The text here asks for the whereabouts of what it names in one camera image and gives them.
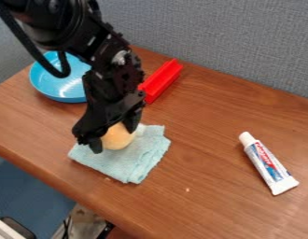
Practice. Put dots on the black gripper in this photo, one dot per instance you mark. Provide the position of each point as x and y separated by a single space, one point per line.
114 101

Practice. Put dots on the light blue cloth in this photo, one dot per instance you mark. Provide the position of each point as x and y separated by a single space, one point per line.
129 164

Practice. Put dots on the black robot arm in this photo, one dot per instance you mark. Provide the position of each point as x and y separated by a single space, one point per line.
56 28

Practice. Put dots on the blue plate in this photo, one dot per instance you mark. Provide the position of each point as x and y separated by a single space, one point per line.
66 89

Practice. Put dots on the red plastic block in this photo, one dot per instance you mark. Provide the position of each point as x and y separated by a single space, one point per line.
160 80

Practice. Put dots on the grey table leg base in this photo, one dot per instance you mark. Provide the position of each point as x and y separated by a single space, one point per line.
82 225

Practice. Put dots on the white black object corner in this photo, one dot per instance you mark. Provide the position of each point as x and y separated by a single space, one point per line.
13 230

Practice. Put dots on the white toothpaste tube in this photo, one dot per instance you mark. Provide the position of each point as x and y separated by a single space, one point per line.
274 174

